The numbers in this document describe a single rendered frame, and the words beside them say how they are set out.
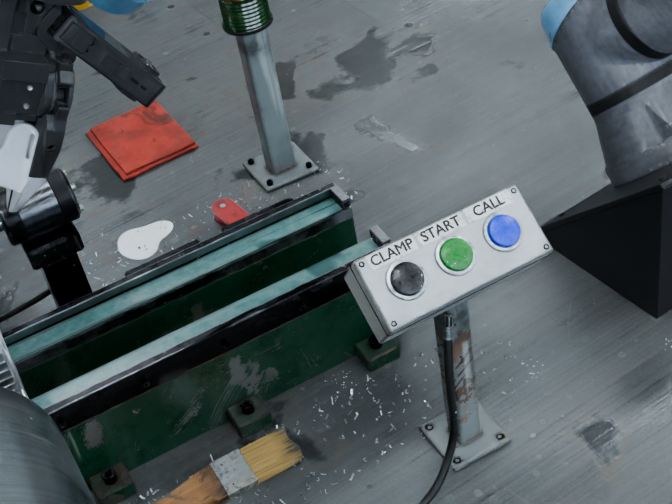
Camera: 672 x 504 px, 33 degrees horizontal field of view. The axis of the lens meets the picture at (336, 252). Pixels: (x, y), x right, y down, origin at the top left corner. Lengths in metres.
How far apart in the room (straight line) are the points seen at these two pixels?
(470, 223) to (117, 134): 0.82
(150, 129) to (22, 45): 0.78
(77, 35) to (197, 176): 0.69
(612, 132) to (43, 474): 0.78
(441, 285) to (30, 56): 0.39
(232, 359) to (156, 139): 0.56
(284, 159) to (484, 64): 0.36
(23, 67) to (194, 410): 0.46
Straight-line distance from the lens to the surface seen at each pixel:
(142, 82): 0.98
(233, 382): 1.24
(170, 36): 1.95
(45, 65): 0.94
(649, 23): 1.30
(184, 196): 1.58
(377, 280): 0.98
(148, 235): 1.53
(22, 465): 0.86
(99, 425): 1.20
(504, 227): 1.02
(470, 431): 1.19
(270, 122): 1.52
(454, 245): 1.00
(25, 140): 0.98
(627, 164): 1.35
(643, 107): 1.35
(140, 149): 1.68
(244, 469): 1.21
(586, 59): 1.35
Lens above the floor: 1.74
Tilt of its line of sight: 41 degrees down
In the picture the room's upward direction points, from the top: 11 degrees counter-clockwise
